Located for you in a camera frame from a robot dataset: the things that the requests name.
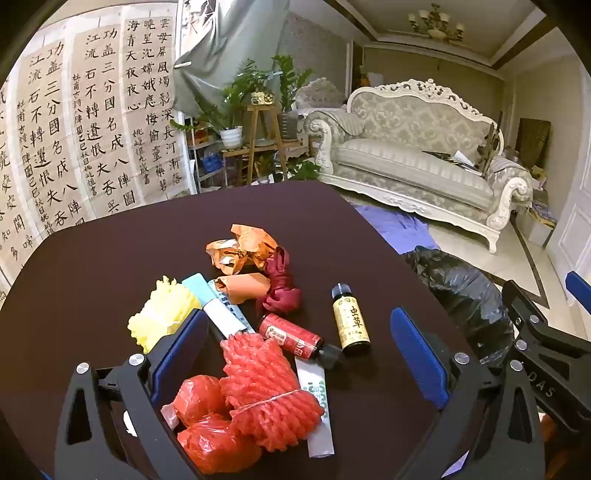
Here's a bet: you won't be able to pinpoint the white panelled door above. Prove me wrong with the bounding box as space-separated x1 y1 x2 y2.
544 175 591 301

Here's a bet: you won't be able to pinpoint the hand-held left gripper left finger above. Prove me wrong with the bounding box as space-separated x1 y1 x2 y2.
54 308 209 480

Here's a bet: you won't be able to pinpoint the purple cloth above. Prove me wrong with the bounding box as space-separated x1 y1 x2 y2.
353 203 441 254

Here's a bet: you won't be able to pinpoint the metal wire shelf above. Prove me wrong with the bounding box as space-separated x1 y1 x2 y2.
187 138 227 195

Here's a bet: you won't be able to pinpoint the wooden plant stand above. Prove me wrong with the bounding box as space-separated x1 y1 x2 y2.
222 102 305 185

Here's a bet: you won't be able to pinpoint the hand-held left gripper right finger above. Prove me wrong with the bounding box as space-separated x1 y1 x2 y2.
390 307 546 480

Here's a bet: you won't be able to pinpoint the light blue white tube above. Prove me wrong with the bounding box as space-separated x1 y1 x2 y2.
181 273 256 342

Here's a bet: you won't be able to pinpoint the green plant white pot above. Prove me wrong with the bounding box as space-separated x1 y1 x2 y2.
170 60 245 149

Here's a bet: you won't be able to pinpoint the orange paper roll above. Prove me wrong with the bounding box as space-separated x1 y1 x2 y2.
215 272 271 306

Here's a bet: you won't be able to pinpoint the papers and books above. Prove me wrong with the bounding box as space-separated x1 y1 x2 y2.
421 149 476 169

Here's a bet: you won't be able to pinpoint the brown bottle yellow label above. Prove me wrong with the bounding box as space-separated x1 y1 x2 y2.
331 282 372 355

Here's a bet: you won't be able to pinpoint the black trash bag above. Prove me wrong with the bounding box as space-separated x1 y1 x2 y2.
402 246 515 365

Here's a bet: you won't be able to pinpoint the white ornate sofa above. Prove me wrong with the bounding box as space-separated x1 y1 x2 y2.
302 78 534 254

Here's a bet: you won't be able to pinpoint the small leafy green plant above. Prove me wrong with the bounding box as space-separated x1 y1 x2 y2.
286 159 321 182

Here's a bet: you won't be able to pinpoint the grey storage box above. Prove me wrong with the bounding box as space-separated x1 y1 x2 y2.
516 203 559 247

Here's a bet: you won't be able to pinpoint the dark toy rifle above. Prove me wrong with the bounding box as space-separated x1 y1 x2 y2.
478 111 504 175

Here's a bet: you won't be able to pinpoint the tall green plant grey pot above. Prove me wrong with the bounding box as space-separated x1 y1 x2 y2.
270 54 315 141

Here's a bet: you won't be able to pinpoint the grey curtain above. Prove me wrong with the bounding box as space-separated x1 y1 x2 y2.
172 0 291 116

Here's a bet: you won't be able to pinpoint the red plastic bag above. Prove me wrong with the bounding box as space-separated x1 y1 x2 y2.
161 375 264 476

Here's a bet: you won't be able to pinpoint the white ornate armchair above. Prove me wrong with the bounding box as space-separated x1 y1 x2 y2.
294 78 347 112

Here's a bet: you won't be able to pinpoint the yellow foam fruit net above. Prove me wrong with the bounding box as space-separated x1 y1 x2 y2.
127 276 204 354

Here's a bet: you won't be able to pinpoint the red bottle black cap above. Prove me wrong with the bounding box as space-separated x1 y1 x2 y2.
257 314 343 370

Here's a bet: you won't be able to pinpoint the striped throw blanket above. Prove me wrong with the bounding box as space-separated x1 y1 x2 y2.
307 107 365 136

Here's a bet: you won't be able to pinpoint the red foam fruit net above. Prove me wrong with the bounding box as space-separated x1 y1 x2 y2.
219 332 324 453

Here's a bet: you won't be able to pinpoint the orange wrapper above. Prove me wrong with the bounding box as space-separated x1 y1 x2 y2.
205 224 278 278

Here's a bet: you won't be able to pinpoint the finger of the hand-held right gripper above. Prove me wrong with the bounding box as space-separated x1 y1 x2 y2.
566 271 591 315
502 279 591 370

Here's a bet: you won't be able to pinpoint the brass chandelier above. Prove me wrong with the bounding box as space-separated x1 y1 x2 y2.
407 4 465 43

